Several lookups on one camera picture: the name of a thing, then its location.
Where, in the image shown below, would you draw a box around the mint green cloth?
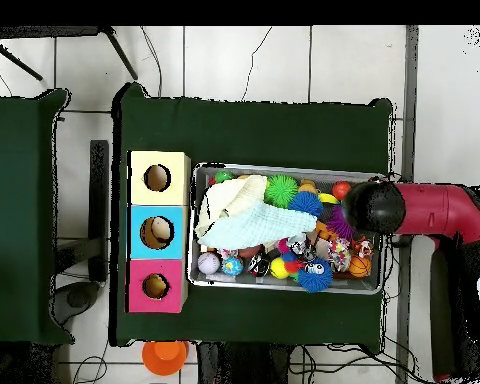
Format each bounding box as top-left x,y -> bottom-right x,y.
197,201 -> 319,251

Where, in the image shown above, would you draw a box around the silver mesh bin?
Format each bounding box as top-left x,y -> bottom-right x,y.
186,162 -> 389,296

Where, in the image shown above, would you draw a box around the wooden box with three holes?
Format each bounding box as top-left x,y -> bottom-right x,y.
124,150 -> 192,314

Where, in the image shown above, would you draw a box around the cream cloth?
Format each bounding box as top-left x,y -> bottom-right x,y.
194,174 -> 269,237

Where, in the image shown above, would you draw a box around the green spiky ball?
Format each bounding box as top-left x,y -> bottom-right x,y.
263,174 -> 300,209

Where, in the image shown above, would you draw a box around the globe print ball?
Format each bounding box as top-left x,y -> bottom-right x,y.
220,255 -> 244,278

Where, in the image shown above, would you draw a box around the white baseball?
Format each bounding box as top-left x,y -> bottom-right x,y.
196,251 -> 222,276

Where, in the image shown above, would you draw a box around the blue spiky ball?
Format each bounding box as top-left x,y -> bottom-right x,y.
287,190 -> 324,218

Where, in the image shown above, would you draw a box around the small yellow ball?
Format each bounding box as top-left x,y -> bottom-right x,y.
269,256 -> 291,280

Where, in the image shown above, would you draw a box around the dark green table cloth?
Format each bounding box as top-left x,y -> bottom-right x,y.
110,82 -> 394,348

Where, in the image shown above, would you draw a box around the purple spiky ball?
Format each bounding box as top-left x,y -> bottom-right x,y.
326,205 -> 355,240

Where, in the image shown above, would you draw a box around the blue fuzzy ball with eyes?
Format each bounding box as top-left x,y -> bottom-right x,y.
296,256 -> 334,294

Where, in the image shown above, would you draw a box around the red orange ball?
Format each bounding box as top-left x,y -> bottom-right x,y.
331,180 -> 352,201

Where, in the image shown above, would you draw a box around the orange basketball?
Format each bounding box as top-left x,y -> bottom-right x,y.
348,255 -> 373,279

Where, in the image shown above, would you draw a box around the black upright stand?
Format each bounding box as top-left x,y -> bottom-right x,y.
88,139 -> 110,283

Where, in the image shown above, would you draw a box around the orange cone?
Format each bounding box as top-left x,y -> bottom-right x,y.
141,340 -> 190,377

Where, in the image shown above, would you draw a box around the grey round stand base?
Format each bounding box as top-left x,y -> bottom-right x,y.
51,281 -> 101,325

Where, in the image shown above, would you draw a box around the black tripod legs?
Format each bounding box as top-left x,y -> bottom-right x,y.
0,25 -> 139,81

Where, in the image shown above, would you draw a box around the green cloth covered side table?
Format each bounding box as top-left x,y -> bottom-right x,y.
0,88 -> 75,346

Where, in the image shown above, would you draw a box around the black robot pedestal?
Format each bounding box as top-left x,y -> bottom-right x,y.
195,341 -> 293,384

